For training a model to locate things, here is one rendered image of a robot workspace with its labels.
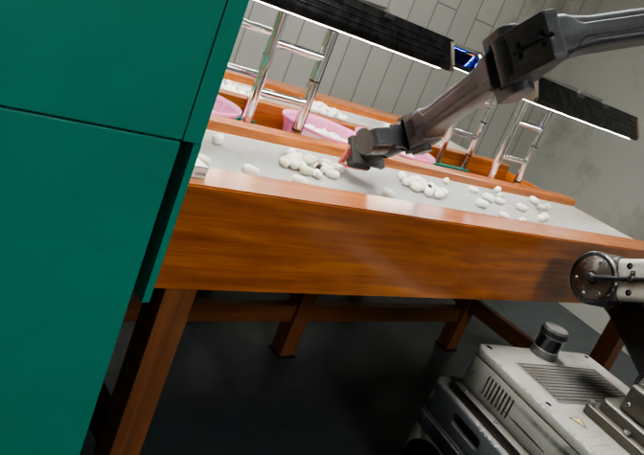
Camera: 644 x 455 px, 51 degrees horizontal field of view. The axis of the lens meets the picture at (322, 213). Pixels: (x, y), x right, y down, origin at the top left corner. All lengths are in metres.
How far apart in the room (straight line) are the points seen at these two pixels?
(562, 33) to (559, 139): 3.40
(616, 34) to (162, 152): 0.68
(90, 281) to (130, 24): 0.36
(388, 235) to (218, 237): 0.38
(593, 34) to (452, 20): 2.85
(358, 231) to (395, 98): 2.59
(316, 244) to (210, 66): 0.43
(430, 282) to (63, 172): 0.85
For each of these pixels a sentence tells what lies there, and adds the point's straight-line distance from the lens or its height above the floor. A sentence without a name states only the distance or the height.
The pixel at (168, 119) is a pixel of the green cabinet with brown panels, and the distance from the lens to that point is 0.94.
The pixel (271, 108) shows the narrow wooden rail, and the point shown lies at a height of 0.76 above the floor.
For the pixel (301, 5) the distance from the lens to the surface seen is 1.39.
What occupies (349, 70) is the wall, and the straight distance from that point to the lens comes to 3.64.
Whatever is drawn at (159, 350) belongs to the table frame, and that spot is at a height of 0.46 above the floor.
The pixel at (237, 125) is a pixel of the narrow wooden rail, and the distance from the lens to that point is 1.55.
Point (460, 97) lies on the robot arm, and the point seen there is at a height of 1.02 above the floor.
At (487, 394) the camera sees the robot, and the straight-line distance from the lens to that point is 1.69.
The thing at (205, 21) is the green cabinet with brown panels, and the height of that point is 1.00.
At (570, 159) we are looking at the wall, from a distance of 4.35.
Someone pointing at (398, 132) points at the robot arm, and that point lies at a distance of 1.45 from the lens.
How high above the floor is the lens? 1.08
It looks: 16 degrees down
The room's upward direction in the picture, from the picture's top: 22 degrees clockwise
